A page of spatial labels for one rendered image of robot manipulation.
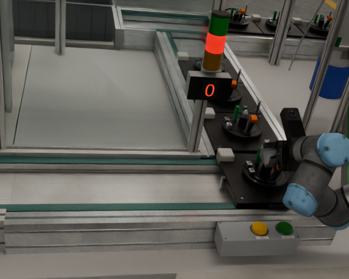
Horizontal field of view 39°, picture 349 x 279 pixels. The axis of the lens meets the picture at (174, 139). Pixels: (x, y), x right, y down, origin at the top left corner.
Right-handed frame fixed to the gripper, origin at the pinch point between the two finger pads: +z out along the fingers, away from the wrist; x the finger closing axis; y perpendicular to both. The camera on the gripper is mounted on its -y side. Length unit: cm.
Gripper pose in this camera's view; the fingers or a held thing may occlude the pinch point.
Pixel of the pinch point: (272, 145)
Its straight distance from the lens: 143.7
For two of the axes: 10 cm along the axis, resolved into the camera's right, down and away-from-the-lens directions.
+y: -0.1, 10.0, -0.5
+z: -2.2, 0.5, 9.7
